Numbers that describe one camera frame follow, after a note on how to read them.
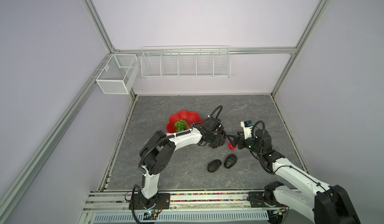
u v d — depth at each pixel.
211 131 0.72
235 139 0.73
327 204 0.41
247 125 0.72
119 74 1.02
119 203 0.75
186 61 0.99
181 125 0.96
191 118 1.05
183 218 0.77
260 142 0.62
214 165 0.81
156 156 0.49
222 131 0.96
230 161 0.82
